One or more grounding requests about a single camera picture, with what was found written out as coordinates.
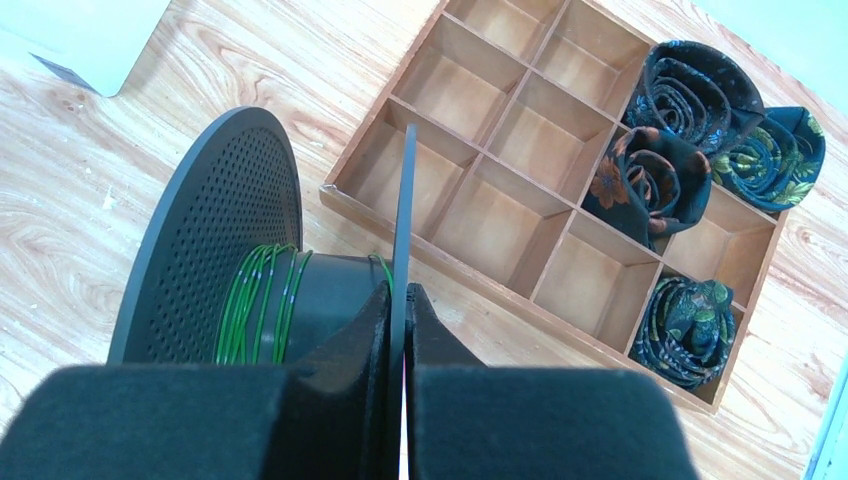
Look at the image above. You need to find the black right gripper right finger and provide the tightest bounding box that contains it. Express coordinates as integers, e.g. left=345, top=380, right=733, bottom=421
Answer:
left=406, top=283, right=697, bottom=479

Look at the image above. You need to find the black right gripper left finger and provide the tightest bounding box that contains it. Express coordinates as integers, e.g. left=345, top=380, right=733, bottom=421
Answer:
left=1, top=285, right=391, bottom=479

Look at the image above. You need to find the green wire bundle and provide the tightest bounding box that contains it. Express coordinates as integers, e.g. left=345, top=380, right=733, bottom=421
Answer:
left=213, top=243, right=395, bottom=367

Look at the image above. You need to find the green blue rolled tie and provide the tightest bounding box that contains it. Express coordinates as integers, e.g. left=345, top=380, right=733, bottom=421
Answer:
left=629, top=276, right=736, bottom=390

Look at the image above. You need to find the orange floral rolled tie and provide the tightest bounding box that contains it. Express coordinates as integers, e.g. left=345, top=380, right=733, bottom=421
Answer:
left=582, top=126, right=712, bottom=250

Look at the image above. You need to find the wooden compartment tray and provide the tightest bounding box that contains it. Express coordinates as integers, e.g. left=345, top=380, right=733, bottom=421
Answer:
left=321, top=1, right=789, bottom=412

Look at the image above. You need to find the green yellow rolled tie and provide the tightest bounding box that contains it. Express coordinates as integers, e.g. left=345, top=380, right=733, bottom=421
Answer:
left=712, top=106, right=826, bottom=214

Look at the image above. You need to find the dark blue rolled tie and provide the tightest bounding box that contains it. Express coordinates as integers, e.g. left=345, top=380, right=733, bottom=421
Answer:
left=622, top=40, right=765, bottom=159

